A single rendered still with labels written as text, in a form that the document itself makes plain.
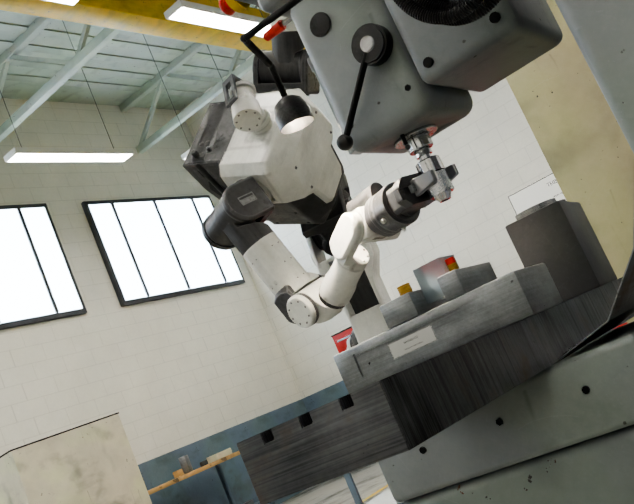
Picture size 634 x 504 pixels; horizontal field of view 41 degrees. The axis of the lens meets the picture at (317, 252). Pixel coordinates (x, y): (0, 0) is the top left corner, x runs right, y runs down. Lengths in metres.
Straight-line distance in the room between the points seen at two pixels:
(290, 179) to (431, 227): 9.70
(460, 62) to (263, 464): 0.73
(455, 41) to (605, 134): 1.86
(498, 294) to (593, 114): 2.02
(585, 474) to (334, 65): 0.80
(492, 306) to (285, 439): 0.42
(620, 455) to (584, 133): 2.05
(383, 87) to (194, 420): 10.16
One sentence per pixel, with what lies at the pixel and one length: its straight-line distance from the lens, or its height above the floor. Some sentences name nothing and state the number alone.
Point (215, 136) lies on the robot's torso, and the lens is 2.12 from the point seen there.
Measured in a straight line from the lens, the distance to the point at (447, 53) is 1.44.
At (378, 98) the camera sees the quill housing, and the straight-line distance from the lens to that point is 1.52.
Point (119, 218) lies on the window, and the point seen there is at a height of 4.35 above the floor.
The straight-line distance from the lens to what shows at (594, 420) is 1.34.
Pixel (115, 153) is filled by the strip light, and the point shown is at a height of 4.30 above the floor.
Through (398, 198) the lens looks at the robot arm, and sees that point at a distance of 1.57.
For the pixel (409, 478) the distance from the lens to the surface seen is 1.50.
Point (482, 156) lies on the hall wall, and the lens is 11.32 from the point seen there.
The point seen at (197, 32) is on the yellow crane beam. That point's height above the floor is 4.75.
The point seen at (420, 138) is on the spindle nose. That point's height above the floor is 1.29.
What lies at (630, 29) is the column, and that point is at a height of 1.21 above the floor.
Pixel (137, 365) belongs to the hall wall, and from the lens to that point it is 11.19.
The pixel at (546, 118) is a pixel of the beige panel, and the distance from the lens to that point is 3.32.
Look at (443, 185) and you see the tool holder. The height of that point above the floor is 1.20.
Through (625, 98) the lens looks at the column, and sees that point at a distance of 1.22.
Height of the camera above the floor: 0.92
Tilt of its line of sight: 10 degrees up
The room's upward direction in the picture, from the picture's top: 24 degrees counter-clockwise
